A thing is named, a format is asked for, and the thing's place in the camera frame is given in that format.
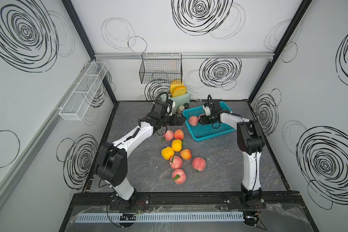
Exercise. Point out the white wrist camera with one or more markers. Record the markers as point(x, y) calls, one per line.
point(207, 110)
point(170, 106)

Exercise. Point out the yellow toast slice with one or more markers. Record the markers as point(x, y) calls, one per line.
point(179, 91)
point(175, 84)

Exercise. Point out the black corner frame post left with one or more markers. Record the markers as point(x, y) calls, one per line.
point(69, 7)

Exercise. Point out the orange wrinkled peach upper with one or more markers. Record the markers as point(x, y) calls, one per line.
point(179, 135)

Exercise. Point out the yellow peach upper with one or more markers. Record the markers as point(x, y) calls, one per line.
point(177, 145)

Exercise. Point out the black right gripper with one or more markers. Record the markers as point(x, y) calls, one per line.
point(203, 120)

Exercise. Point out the black corner frame post right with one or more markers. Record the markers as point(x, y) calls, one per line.
point(303, 7)

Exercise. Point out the grey horizontal wall rail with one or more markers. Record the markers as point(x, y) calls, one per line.
point(184, 55)

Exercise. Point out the white slotted cable duct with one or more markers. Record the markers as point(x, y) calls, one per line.
point(160, 217)

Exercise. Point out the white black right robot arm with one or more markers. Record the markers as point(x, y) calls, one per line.
point(251, 142)

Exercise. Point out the pink peach front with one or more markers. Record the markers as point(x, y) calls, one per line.
point(179, 176)

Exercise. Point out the orange wrinkled peach lower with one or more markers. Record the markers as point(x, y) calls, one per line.
point(186, 154)

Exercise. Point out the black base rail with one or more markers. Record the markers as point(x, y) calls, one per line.
point(148, 200)

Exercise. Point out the teal plastic basket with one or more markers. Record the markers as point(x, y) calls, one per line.
point(203, 132)

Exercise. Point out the glass spice jar silver lid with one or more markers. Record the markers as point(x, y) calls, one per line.
point(180, 110)

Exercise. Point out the pink peach centre pile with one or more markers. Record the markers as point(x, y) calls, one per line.
point(175, 162)

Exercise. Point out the yellow peach lower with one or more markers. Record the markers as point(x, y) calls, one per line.
point(167, 153)

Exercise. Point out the yellow peach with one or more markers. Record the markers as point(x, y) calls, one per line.
point(167, 153)
point(177, 145)

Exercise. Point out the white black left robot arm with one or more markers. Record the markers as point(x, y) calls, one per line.
point(112, 160)

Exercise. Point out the white wire wall shelf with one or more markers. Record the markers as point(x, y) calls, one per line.
point(83, 94)

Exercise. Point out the yellow toast slice left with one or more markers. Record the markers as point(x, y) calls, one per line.
point(175, 84)

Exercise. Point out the black corner frame post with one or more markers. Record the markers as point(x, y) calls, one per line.
point(303, 7)
point(69, 7)

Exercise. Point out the yellow toast slice right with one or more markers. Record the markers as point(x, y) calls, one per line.
point(179, 91)

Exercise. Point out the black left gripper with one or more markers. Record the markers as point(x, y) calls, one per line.
point(179, 122)

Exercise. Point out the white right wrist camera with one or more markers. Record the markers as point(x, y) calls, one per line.
point(207, 110)

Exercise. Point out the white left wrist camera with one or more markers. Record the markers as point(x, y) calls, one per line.
point(170, 106)

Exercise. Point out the mint green toaster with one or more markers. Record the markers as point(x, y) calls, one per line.
point(177, 101)

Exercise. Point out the orange wrinkled peach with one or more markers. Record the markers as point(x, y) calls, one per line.
point(186, 154)
point(179, 135)

